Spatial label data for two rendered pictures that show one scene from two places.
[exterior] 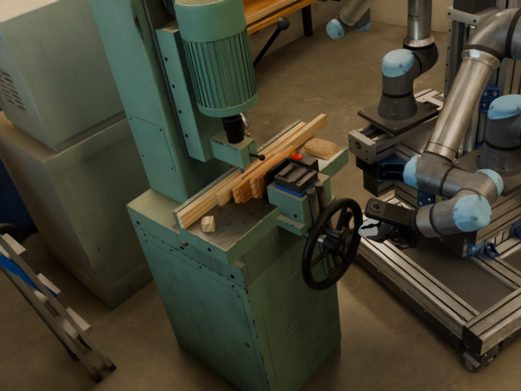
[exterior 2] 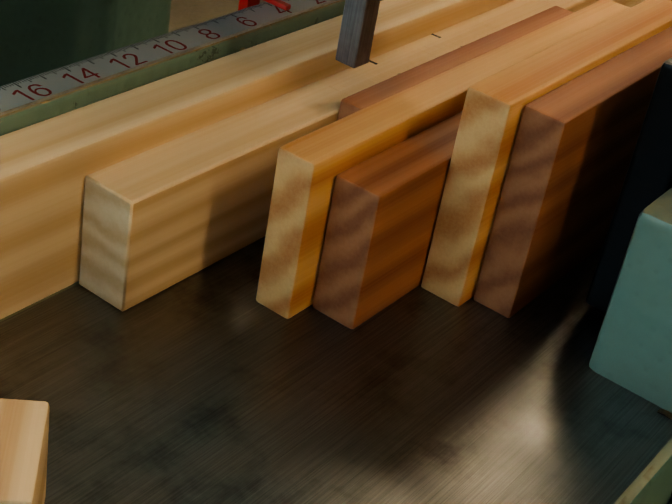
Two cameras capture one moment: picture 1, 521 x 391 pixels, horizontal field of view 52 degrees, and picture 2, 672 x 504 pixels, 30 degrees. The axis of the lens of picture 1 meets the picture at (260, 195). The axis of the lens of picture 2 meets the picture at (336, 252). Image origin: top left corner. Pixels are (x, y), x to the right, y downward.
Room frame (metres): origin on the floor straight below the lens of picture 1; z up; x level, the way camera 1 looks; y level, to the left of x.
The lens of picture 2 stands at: (1.00, 0.15, 1.13)
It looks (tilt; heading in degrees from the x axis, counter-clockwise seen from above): 32 degrees down; 344
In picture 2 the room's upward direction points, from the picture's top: 11 degrees clockwise
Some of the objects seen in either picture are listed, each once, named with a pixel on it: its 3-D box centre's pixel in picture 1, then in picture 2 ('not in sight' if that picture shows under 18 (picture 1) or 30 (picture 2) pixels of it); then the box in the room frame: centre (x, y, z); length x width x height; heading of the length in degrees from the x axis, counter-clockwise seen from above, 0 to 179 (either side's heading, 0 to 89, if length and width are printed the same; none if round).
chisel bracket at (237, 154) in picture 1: (234, 150); not in sight; (1.42, 0.05, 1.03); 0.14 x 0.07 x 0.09; 42
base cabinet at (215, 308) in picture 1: (245, 286); not in sight; (1.49, 0.12, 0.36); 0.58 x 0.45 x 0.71; 42
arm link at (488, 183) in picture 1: (472, 190); not in sight; (0.95, -0.49, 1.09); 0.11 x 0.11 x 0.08; 42
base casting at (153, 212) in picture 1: (226, 207); not in sight; (1.49, 0.12, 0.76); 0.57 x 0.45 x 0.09; 42
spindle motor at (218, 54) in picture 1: (218, 52); not in sight; (1.40, 0.04, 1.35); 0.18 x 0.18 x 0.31
